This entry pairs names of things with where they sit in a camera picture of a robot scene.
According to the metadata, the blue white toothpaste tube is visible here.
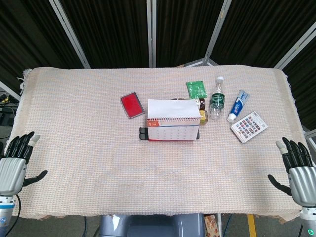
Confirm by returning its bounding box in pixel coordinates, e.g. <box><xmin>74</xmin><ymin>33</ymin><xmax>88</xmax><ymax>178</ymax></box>
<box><xmin>227</xmin><ymin>89</ymin><xmax>251</xmax><ymax>123</ymax></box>

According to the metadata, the green snack packet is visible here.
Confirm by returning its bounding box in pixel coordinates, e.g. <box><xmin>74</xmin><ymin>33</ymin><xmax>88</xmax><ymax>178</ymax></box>
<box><xmin>186</xmin><ymin>80</ymin><xmax>208</xmax><ymax>99</ymax></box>

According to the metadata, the clear plastic water bottle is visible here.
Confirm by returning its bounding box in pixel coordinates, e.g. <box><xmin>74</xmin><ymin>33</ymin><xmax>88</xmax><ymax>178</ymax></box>
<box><xmin>209</xmin><ymin>76</ymin><xmax>227</xmax><ymax>121</ymax></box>

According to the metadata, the beige woven tablecloth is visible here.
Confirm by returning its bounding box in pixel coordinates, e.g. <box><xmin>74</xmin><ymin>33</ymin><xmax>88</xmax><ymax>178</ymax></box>
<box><xmin>9</xmin><ymin>65</ymin><xmax>310</xmax><ymax>223</ymax></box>

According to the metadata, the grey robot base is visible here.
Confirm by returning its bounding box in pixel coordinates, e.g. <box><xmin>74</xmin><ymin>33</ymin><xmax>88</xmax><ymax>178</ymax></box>
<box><xmin>98</xmin><ymin>213</ymin><xmax>206</xmax><ymax>237</ymax></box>

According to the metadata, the white spiral desk calendar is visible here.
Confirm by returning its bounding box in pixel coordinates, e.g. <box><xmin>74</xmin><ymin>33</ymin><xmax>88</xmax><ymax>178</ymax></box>
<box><xmin>147</xmin><ymin>98</ymin><xmax>201</xmax><ymax>143</ymax></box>

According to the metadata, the black case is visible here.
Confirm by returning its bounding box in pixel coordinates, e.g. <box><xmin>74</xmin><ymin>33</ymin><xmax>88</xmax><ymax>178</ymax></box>
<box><xmin>138</xmin><ymin>126</ymin><xmax>150</xmax><ymax>141</ymax></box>

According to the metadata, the dark electronics with cables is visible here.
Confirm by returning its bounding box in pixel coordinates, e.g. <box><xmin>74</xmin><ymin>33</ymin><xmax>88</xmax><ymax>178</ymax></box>
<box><xmin>0</xmin><ymin>90</ymin><xmax>17</xmax><ymax>127</ymax></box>

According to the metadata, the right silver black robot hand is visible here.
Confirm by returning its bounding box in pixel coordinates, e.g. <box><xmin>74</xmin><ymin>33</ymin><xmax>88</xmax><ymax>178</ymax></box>
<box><xmin>268</xmin><ymin>137</ymin><xmax>316</xmax><ymax>207</ymax></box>

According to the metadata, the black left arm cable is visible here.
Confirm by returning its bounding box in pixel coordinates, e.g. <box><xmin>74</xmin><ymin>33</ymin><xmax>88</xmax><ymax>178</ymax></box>
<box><xmin>4</xmin><ymin>194</ymin><xmax>22</xmax><ymax>237</ymax></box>

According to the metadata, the red ink pad box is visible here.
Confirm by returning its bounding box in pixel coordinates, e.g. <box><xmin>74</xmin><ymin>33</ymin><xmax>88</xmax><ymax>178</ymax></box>
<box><xmin>119</xmin><ymin>91</ymin><xmax>145</xmax><ymax>119</ymax></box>

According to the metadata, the patterned cardboard box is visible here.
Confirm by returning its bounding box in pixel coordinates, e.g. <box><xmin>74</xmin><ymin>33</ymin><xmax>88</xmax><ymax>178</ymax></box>
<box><xmin>204</xmin><ymin>214</ymin><xmax>221</xmax><ymax>237</ymax></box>

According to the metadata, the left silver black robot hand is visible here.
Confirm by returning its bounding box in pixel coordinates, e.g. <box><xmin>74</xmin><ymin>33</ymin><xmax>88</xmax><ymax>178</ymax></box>
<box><xmin>0</xmin><ymin>131</ymin><xmax>48</xmax><ymax>196</ymax></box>

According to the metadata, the white screen frame post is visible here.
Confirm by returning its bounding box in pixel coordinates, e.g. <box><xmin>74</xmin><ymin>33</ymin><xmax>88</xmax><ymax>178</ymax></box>
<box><xmin>0</xmin><ymin>80</ymin><xmax>21</xmax><ymax>101</ymax></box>
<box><xmin>147</xmin><ymin>0</ymin><xmax>158</xmax><ymax>68</ymax></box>
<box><xmin>48</xmin><ymin>0</ymin><xmax>91</xmax><ymax>69</ymax></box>
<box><xmin>184</xmin><ymin>0</ymin><xmax>232</xmax><ymax>67</ymax></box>
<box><xmin>273</xmin><ymin>31</ymin><xmax>316</xmax><ymax>70</ymax></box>

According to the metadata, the white box with coloured squares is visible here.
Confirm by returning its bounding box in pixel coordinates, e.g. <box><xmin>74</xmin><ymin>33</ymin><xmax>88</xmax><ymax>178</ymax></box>
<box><xmin>230</xmin><ymin>111</ymin><xmax>269</xmax><ymax>144</ymax></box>

